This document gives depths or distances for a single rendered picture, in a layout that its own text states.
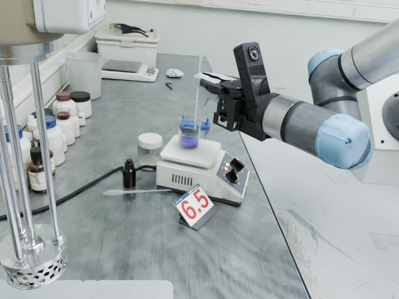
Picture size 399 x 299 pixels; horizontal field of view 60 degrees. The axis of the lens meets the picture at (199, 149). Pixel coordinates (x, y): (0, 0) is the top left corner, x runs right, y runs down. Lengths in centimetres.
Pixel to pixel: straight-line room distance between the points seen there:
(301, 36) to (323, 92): 164
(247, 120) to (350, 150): 20
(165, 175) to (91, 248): 23
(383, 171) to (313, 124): 49
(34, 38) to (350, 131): 41
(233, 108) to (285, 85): 172
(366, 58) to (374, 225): 38
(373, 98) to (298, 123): 48
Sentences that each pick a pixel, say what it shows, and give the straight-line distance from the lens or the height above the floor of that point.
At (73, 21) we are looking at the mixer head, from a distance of 26.
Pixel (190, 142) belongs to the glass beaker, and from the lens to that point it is 77.
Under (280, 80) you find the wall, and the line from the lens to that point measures 232.
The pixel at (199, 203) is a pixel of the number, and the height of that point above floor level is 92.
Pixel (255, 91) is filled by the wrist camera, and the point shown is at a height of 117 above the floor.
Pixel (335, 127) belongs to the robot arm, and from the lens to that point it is 53.
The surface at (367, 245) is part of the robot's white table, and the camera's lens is 78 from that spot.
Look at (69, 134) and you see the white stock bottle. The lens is 99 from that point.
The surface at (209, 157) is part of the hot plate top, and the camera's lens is 76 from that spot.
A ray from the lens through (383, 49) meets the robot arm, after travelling 62.
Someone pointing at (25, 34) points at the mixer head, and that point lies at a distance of 28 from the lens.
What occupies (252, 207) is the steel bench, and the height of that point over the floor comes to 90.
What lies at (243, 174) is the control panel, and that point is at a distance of 82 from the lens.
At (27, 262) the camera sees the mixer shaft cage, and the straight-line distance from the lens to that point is 40.
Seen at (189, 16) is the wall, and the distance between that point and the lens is 214.
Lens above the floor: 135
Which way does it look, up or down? 27 degrees down
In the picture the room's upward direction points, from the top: 6 degrees clockwise
